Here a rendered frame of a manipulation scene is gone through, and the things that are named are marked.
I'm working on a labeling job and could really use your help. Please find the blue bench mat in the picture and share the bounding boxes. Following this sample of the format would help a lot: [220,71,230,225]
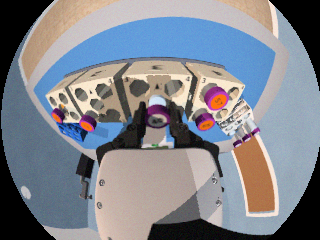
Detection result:
[33,17,276,149]

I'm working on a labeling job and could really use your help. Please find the blue tube rack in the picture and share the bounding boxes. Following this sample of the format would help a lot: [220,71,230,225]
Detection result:
[56,122,88,143]

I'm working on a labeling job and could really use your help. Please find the white tube rack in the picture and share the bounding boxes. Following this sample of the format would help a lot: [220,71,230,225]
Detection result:
[217,98,254,136]

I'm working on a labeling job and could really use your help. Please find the beige sloped box with green button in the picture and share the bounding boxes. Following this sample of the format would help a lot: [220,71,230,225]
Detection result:
[143,125,166,146]

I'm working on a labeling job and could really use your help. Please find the beige block with holes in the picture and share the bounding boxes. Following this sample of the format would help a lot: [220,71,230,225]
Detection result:
[45,70,88,123]
[122,61,192,118]
[184,62,246,122]
[69,62,130,123]

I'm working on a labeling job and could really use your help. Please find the orange tube with purple cap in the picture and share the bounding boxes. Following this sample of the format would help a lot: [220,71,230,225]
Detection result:
[51,104,68,123]

